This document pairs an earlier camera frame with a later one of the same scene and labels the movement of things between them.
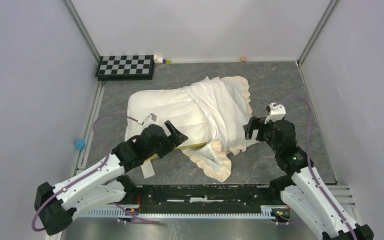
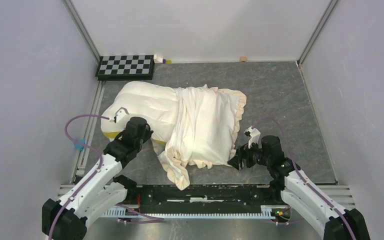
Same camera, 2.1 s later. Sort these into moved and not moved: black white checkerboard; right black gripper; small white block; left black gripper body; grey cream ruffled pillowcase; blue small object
Moved: right black gripper; grey cream ruffled pillowcase; left black gripper body
Not moved: black white checkerboard; small white block; blue small object
